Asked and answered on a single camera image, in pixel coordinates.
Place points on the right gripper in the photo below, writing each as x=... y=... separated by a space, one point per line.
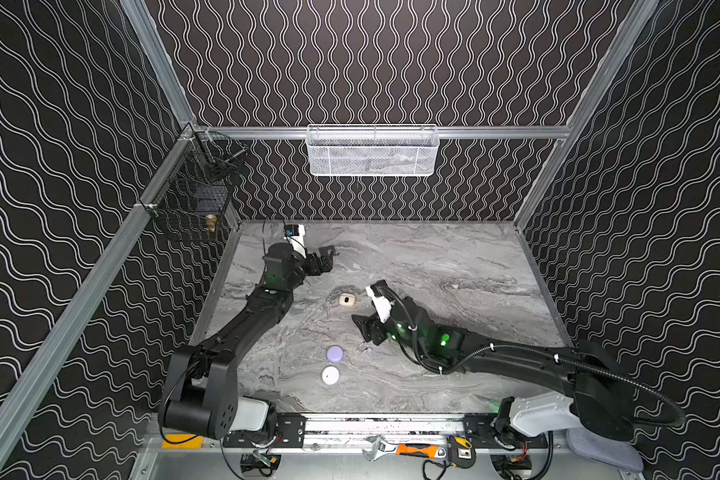
x=370 y=327

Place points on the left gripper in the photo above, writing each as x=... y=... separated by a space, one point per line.
x=318 y=261

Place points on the beige earbud charging case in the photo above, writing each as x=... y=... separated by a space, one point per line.
x=347 y=300

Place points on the purple earbud case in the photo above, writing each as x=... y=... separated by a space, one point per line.
x=335 y=354

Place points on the white round earbud case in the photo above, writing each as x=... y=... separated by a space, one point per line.
x=330 y=375

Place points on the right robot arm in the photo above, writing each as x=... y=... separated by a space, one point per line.
x=590 y=389

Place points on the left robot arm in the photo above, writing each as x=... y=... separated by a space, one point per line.
x=201 y=396

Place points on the white mesh basket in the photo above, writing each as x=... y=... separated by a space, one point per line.
x=381 y=150

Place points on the black tape measure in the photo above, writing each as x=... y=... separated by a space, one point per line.
x=461 y=453

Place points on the grey cloth pad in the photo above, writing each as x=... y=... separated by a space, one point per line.
x=618 y=454

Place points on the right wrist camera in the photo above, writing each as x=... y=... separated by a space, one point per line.
x=381 y=304

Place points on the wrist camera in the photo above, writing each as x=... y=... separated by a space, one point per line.
x=294 y=235
x=381 y=304

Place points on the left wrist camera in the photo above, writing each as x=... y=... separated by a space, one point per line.
x=294 y=235

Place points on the adjustable wrench orange handle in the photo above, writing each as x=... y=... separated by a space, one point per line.
x=380 y=446

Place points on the black wire basket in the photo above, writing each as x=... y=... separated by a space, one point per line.
x=191 y=207

